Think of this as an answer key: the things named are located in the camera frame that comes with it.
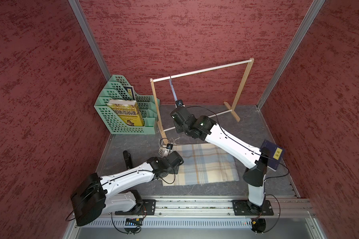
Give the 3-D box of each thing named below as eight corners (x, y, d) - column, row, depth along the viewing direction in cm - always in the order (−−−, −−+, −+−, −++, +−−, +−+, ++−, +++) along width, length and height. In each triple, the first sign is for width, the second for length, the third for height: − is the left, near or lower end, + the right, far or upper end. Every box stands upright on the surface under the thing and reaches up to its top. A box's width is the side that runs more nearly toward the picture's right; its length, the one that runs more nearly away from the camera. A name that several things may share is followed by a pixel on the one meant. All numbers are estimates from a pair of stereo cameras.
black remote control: (128, 169, 89) (125, 166, 84) (125, 155, 95) (122, 151, 90) (133, 167, 90) (131, 163, 85) (130, 153, 95) (127, 149, 91)
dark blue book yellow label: (255, 159, 94) (256, 157, 92) (263, 141, 103) (264, 139, 101) (276, 171, 89) (278, 169, 87) (283, 151, 98) (285, 149, 96)
